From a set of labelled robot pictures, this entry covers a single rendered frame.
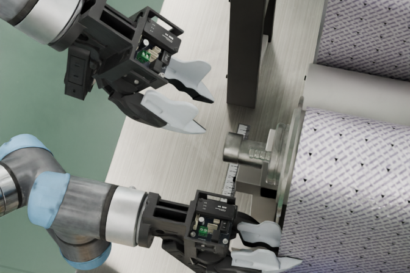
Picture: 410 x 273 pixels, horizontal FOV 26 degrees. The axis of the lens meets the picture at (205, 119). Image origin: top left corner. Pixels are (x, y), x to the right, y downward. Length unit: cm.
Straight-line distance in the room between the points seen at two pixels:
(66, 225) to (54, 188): 5
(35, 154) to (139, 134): 23
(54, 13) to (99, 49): 7
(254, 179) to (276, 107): 35
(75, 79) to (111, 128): 153
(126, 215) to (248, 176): 17
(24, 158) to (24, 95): 133
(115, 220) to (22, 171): 21
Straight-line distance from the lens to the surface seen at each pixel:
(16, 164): 131
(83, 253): 126
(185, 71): 102
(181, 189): 144
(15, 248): 242
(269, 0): 150
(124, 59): 93
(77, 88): 104
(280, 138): 104
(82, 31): 93
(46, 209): 118
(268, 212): 126
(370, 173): 101
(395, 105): 115
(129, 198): 116
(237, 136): 114
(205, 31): 160
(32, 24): 92
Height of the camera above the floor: 219
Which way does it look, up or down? 59 degrees down
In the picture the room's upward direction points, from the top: straight up
